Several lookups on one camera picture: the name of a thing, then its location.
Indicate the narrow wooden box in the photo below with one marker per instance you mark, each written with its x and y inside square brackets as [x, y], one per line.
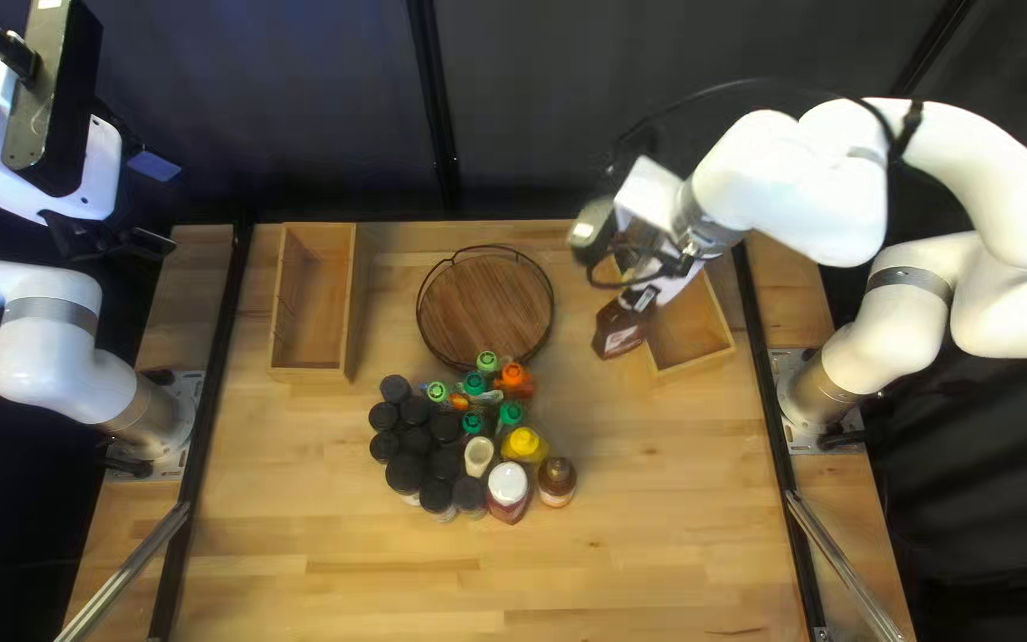
[313, 303]

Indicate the black frame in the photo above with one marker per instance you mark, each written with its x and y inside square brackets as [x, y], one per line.
[433, 89]

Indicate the baby food pouch orange cap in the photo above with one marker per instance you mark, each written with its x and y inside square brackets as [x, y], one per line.
[459, 401]
[513, 379]

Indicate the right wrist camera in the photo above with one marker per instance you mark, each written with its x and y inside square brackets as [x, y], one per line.
[594, 227]

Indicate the yellow mustard bottle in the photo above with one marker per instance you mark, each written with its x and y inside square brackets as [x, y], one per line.
[523, 443]

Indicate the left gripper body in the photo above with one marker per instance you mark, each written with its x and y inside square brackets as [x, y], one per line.
[77, 192]

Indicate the red sauce bottle white cap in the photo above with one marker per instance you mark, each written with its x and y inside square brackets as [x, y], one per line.
[507, 489]

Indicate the jar with cream lid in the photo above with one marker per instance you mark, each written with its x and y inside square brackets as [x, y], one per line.
[478, 455]

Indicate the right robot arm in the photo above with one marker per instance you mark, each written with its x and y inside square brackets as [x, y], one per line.
[799, 178]

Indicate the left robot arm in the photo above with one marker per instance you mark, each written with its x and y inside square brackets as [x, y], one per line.
[41, 348]

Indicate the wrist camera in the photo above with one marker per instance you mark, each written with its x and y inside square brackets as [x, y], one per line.
[50, 89]
[594, 227]

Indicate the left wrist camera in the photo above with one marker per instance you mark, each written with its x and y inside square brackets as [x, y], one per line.
[50, 89]

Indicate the wooden box with divider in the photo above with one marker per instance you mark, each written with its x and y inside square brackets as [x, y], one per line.
[687, 334]

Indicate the baby food pouch green cap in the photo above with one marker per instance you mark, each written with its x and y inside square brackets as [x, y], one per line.
[473, 423]
[436, 390]
[475, 383]
[511, 413]
[488, 361]

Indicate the small brown sauce bottle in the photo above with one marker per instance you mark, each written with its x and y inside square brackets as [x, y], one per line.
[556, 481]

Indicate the silver mounting plate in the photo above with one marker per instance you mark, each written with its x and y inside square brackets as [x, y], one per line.
[184, 392]
[785, 370]

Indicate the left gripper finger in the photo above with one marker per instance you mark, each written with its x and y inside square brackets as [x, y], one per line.
[152, 167]
[112, 239]

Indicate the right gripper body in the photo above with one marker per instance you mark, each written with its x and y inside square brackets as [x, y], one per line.
[649, 196]

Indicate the brown sauce bottle cream cap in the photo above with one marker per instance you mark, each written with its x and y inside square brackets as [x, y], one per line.
[618, 332]

